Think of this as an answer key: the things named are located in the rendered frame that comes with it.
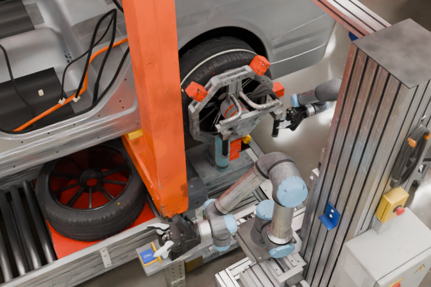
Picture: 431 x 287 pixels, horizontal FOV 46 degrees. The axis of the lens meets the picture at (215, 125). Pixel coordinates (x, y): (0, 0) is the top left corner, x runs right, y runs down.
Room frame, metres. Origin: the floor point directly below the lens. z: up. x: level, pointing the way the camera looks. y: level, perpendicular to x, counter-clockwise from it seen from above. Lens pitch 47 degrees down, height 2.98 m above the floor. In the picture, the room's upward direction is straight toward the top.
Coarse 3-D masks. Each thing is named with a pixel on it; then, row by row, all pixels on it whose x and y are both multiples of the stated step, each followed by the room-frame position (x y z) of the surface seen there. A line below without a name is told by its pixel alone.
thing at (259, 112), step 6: (270, 108) 2.01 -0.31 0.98; (276, 108) 2.02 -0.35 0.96; (246, 114) 1.96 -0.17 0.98; (252, 114) 1.96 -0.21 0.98; (258, 114) 1.97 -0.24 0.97; (264, 114) 1.99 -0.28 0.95; (234, 120) 1.91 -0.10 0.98; (240, 120) 1.91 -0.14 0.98; (246, 120) 1.93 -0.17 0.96; (216, 126) 1.87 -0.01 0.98; (228, 126) 1.88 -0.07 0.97
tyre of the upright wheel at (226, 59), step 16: (192, 48) 2.32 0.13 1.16; (208, 48) 2.30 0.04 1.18; (224, 48) 2.30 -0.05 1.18; (240, 48) 2.34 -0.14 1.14; (192, 64) 2.21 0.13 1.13; (208, 64) 2.17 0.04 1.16; (224, 64) 2.18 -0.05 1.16; (240, 64) 2.22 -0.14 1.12; (192, 80) 2.11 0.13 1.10; (208, 80) 2.13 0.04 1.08
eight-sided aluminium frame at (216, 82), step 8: (232, 72) 2.15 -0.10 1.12; (240, 72) 2.18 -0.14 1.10; (248, 72) 2.15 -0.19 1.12; (216, 80) 2.09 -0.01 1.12; (224, 80) 2.09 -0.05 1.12; (232, 80) 2.11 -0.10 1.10; (256, 80) 2.18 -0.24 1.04; (264, 80) 2.21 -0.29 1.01; (208, 88) 2.08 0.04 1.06; (216, 88) 2.06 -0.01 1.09; (272, 88) 2.24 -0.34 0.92; (208, 96) 2.05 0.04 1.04; (264, 96) 2.26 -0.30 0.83; (192, 104) 2.03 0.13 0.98; (200, 104) 2.01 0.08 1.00; (192, 112) 1.99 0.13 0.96; (192, 120) 1.99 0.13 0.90; (256, 120) 2.19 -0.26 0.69; (192, 128) 2.00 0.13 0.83; (192, 136) 2.00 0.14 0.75; (200, 136) 2.01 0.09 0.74; (208, 136) 2.08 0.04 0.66; (216, 136) 2.11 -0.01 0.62; (232, 136) 2.11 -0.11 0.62; (240, 136) 2.14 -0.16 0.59
